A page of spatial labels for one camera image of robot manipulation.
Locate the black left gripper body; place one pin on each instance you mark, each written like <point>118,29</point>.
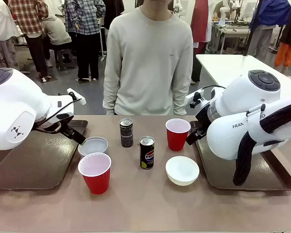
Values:
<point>63,126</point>

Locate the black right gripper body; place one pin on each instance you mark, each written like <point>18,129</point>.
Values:
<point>202,119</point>

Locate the red plastic cup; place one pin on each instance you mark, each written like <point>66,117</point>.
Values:
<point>176,140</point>
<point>97,179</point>

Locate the white round bowl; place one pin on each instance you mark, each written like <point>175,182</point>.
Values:
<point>94,145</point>
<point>182,171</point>

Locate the black Pepsi can yellow base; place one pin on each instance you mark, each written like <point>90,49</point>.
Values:
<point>147,155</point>

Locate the black grey drink can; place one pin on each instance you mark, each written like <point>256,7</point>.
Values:
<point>126,136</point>

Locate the person's right forearm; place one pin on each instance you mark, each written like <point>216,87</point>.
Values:
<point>110,97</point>

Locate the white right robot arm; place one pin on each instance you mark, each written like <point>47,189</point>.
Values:
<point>232,136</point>

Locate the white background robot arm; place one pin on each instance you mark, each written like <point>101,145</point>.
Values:
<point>224,12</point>

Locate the person's left forearm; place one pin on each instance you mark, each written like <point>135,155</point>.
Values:
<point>182,97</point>

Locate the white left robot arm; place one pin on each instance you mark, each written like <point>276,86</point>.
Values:
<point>14,109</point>

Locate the brown plastic tray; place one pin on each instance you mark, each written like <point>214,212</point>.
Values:
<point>38,165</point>
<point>262,174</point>

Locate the white background table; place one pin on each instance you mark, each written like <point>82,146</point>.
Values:
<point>223,68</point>

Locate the black stool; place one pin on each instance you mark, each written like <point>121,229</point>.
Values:
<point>65,59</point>

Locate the person in beige sweatshirt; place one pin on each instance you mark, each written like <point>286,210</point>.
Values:
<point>148,60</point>

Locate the grey background workbench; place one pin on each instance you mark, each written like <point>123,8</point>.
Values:
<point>232,31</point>

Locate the person in red apron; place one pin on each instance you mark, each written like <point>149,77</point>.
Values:
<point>200,24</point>

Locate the seated person in grey hoodie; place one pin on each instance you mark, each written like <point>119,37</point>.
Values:
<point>57,31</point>

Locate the person in blue plaid shirt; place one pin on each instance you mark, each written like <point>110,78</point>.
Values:
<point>85,24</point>

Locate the person in red plaid shirt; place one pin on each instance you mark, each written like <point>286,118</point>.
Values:
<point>31,24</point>

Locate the person in orange trousers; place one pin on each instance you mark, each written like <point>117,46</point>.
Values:
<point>287,48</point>

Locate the person in white shirt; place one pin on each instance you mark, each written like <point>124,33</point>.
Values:
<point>0,29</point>

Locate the person in blue jacket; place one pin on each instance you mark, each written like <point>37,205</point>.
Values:
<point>266,19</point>

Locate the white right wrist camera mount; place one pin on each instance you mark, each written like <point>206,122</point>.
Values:
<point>196,97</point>

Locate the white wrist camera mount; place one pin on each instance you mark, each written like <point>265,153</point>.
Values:
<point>76,98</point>
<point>196,97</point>

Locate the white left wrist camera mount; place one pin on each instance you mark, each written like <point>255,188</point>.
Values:
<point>76,98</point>

